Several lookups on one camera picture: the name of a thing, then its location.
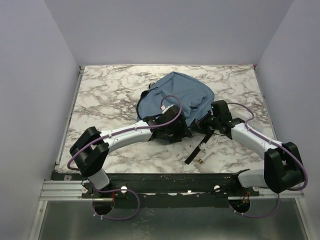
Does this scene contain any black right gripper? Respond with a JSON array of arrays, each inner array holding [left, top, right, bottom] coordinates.
[[188, 110, 221, 136]]

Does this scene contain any blue student backpack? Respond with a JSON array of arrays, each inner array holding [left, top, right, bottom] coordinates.
[[136, 72, 215, 134]]

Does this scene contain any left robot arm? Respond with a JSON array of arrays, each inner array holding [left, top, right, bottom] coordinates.
[[69, 105, 192, 198]]

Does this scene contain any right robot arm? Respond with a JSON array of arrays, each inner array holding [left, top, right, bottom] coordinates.
[[196, 100, 309, 196]]

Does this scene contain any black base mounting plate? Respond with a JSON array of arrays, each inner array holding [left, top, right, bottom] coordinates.
[[50, 172, 259, 213]]

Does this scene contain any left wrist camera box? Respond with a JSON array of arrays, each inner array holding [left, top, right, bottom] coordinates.
[[160, 104, 176, 115]]

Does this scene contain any aluminium frame rail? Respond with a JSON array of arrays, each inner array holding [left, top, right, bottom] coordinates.
[[38, 178, 93, 201]]

